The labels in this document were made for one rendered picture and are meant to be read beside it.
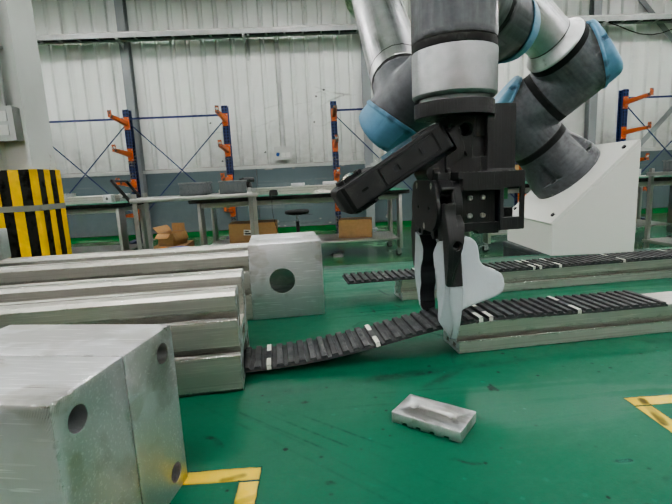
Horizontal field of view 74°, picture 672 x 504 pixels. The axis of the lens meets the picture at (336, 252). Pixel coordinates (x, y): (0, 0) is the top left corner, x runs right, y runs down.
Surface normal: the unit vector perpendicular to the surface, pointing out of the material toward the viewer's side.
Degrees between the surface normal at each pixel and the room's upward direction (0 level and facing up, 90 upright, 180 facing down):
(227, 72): 90
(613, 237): 90
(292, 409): 0
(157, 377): 90
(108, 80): 90
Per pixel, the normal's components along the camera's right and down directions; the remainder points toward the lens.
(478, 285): 0.12, -0.02
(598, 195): 0.00, 0.17
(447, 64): -0.35, 0.17
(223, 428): -0.04, -0.98
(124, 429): 0.99, -0.03
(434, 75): -0.62, 0.15
